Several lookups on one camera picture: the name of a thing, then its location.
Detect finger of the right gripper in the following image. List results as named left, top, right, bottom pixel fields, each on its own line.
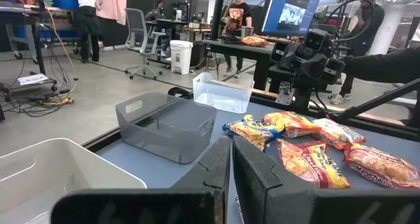
left=270, top=40, right=309, bottom=87
left=308, top=58, right=346, bottom=87

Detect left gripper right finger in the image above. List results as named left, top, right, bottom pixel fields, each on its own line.
left=232, top=135, right=420, bottom=224

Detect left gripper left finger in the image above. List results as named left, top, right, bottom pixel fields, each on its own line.
left=51, top=135, right=232, bottom=224

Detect orange chicken noodle pack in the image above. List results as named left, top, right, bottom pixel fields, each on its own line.
left=310, top=118, right=368, bottom=152
left=261, top=111, right=323, bottom=139

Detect blue soy sauce noodle pack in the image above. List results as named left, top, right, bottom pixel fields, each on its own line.
left=222, top=114, right=287, bottom=152

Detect orange snack bag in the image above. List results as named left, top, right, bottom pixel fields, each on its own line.
left=241, top=35, right=270, bottom=48

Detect blue-screen monitor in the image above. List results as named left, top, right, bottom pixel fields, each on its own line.
left=261, top=0, right=326, bottom=37

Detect dark side desk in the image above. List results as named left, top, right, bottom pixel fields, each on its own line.
left=203, top=39, right=273, bottom=92

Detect person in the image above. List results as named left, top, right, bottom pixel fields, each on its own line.
left=144, top=0, right=171, bottom=58
left=330, top=0, right=387, bottom=106
left=60, top=0, right=102, bottom=63
left=221, top=0, right=253, bottom=79

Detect clear plastic bin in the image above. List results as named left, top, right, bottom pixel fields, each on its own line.
left=192, top=72, right=255, bottom=114

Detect black stand pole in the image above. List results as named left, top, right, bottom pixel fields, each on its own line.
left=209, top=0, right=227, bottom=41

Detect white column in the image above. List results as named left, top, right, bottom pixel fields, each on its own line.
left=377, top=3, right=410, bottom=56

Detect grey plastic bin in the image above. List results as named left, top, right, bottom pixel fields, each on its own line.
left=114, top=91, right=218, bottom=165

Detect white trash can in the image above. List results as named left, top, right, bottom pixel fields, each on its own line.
left=169, top=39, right=194, bottom=76

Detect black clamp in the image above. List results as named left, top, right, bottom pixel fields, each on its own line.
left=167, top=87, right=193, bottom=99

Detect office desk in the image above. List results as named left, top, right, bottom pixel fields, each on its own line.
left=154, top=18, right=213, bottom=69

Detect grey office chair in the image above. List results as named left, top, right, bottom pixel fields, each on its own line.
left=123, top=7, right=168, bottom=81

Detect white plastic bin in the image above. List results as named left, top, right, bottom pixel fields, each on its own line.
left=0, top=137, right=148, bottom=224

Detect pink cloth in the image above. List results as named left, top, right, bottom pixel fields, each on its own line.
left=89, top=0, right=128, bottom=26

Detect white paper sheet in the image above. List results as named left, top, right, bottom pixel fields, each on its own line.
left=16, top=73, right=49, bottom=86

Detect blue storage crate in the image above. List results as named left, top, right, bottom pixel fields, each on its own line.
left=49, top=0, right=79, bottom=11

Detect black rolling stand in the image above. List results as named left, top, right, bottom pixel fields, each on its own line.
left=0, top=0, right=60, bottom=102

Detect rolling workbench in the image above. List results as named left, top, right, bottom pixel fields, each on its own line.
left=0, top=0, right=81, bottom=61

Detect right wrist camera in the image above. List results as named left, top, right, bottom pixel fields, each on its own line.
left=303, top=28, right=333, bottom=53

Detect silver metal bracket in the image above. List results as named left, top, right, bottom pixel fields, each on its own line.
left=274, top=87, right=295, bottom=106

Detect black cable coil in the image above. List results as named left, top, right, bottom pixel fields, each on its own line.
left=221, top=34, right=243, bottom=45

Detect black diagonal frame strut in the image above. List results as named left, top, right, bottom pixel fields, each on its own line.
left=329, top=78, right=420, bottom=123

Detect black floor cables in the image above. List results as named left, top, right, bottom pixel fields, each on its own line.
left=0, top=46, right=76, bottom=117

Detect yellow cable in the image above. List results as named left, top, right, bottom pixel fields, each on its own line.
left=42, top=7, right=79, bottom=107

